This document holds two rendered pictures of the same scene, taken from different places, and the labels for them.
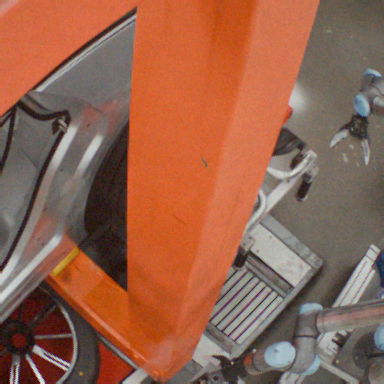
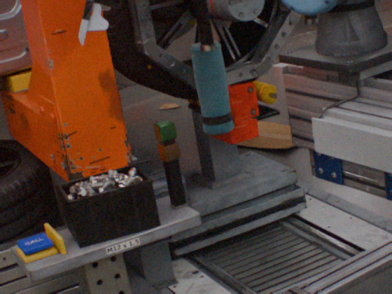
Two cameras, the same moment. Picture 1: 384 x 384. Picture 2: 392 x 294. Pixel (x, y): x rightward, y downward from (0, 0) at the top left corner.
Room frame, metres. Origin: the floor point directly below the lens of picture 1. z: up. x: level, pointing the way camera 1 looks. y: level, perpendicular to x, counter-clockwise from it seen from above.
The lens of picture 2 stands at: (-0.97, -1.37, 1.20)
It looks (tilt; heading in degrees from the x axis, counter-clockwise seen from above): 18 degrees down; 34
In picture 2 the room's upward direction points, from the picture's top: 10 degrees counter-clockwise
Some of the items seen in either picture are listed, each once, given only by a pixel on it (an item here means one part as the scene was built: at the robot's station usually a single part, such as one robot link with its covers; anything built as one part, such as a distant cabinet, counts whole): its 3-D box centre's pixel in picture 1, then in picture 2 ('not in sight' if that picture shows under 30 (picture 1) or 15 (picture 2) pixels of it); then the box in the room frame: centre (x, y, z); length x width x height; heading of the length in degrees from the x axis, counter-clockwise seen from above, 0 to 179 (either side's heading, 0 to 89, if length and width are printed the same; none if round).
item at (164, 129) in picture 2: not in sight; (165, 131); (0.56, -0.25, 0.64); 0.04 x 0.04 x 0.04; 58
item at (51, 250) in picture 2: not in sight; (36, 250); (0.25, -0.06, 0.45); 0.08 x 0.08 x 0.01; 58
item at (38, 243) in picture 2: not in sight; (35, 246); (0.25, -0.06, 0.47); 0.07 x 0.07 x 0.02; 58
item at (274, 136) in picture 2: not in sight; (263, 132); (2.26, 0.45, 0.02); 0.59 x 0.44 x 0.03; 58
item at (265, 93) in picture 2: not in sight; (251, 88); (1.32, -0.06, 0.51); 0.29 x 0.06 x 0.06; 58
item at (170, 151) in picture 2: not in sight; (169, 150); (0.56, -0.25, 0.59); 0.04 x 0.04 x 0.04; 58
